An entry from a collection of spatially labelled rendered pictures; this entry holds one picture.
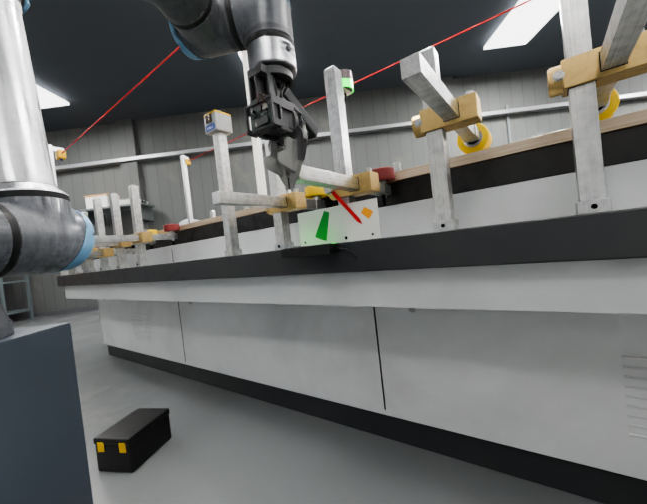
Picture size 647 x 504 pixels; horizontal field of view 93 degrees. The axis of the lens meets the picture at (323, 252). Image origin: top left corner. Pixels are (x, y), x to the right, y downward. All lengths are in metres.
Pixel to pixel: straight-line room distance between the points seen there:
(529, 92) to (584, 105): 6.29
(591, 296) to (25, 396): 1.01
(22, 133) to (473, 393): 1.27
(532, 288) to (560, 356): 0.29
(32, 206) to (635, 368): 1.32
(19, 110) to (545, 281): 1.13
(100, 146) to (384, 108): 5.18
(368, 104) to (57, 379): 5.78
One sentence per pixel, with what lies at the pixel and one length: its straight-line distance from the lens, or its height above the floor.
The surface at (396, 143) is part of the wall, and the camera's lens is 5.92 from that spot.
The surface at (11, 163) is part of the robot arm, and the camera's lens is 0.92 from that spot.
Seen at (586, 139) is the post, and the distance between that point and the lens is 0.72.
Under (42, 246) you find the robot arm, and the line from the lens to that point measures 0.85.
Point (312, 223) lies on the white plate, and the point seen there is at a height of 0.76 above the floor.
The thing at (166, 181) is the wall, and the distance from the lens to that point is 6.40.
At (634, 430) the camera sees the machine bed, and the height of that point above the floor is 0.21.
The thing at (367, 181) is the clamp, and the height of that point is 0.84.
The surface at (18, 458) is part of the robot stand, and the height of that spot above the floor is 0.41.
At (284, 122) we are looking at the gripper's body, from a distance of 0.60.
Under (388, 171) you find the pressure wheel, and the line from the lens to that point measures 0.95.
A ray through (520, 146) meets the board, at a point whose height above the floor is 0.89.
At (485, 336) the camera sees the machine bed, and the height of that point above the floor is 0.40.
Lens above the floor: 0.69
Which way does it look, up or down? 1 degrees down
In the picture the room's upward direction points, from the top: 6 degrees counter-clockwise
